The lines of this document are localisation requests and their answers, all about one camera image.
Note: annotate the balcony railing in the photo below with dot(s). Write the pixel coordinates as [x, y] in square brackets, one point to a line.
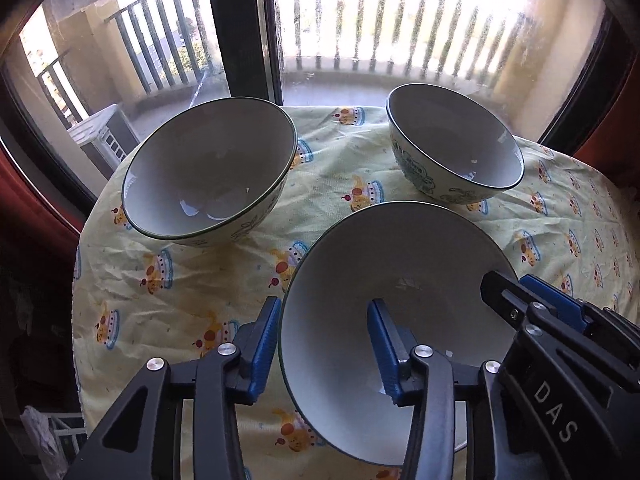
[150, 1]

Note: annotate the floral ceramic bowl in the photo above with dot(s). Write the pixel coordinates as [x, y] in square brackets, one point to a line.
[210, 160]
[350, 270]
[450, 140]

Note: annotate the white air conditioner unit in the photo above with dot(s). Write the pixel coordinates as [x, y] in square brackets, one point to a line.
[100, 135]

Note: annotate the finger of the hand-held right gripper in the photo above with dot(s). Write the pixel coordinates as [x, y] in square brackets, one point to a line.
[500, 290]
[555, 300]

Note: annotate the crumpled white bag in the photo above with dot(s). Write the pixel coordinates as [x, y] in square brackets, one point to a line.
[37, 435]

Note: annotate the yellow printed tablecloth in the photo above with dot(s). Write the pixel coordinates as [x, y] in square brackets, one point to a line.
[175, 280]

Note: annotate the red curtain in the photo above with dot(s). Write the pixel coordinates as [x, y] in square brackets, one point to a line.
[30, 195]
[620, 145]

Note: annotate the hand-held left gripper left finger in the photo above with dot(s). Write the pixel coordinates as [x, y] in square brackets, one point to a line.
[262, 350]

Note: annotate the dark window frame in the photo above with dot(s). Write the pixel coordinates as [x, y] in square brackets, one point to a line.
[240, 35]

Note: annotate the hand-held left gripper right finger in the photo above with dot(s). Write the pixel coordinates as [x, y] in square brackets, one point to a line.
[387, 350]

